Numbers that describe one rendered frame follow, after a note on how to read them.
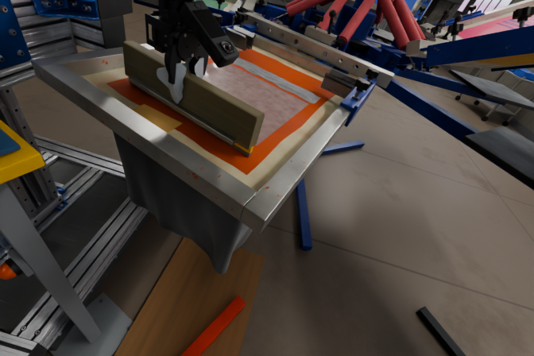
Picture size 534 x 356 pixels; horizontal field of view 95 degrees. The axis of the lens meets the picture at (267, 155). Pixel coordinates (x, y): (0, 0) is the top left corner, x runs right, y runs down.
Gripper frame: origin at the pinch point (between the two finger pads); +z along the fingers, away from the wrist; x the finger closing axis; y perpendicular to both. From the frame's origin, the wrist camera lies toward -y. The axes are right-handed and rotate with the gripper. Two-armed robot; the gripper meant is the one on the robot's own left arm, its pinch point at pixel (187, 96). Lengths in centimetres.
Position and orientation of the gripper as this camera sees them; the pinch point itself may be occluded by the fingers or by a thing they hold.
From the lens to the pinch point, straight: 55.8
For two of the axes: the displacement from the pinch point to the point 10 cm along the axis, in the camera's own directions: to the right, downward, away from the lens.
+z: -2.4, 7.4, 6.2
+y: -8.3, -4.9, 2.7
